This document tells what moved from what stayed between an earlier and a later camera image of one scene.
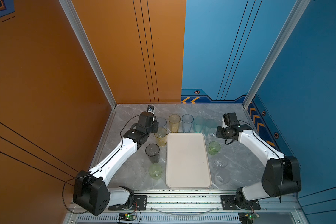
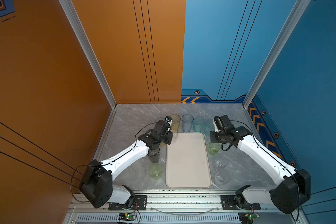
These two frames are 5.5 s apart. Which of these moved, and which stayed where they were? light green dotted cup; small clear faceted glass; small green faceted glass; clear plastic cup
Moved: small clear faceted glass
Stayed: light green dotted cup; clear plastic cup; small green faceted glass
